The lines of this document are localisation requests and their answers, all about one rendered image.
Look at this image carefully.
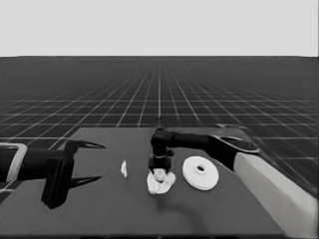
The white round carrier with pins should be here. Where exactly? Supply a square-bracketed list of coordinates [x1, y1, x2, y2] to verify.
[147, 168, 176, 195]

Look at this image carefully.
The large thick white disc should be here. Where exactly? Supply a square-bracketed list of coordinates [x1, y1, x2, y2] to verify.
[181, 155, 220, 192]

